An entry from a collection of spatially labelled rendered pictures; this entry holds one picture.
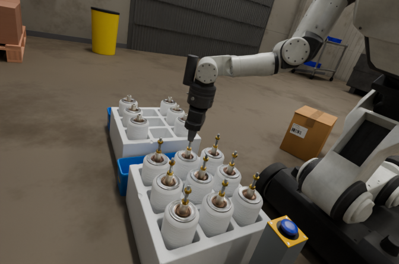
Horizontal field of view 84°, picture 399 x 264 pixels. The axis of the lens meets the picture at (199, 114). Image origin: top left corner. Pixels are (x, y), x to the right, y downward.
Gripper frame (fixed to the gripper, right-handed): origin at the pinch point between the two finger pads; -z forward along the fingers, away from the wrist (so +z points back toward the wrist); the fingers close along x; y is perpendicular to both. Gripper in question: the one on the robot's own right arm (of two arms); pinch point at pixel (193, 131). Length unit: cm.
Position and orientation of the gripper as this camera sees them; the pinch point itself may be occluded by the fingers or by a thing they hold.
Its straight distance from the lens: 80.0
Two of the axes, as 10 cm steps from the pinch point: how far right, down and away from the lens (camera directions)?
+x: 2.1, -3.4, 9.2
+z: 2.1, -9.0, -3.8
